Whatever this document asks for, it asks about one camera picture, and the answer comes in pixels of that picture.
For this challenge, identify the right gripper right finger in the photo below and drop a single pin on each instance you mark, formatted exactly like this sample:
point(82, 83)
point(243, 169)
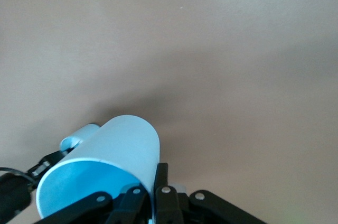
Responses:
point(169, 205)

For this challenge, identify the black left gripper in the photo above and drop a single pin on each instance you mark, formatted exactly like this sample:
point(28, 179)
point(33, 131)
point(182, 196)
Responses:
point(13, 195)

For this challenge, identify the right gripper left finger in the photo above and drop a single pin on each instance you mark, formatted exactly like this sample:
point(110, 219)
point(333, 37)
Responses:
point(129, 208)

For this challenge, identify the blue plastic cup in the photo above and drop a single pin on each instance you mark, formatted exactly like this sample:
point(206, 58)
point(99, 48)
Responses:
point(84, 132)
point(124, 142)

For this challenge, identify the brown table mat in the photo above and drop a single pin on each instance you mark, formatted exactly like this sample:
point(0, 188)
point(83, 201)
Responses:
point(211, 63)

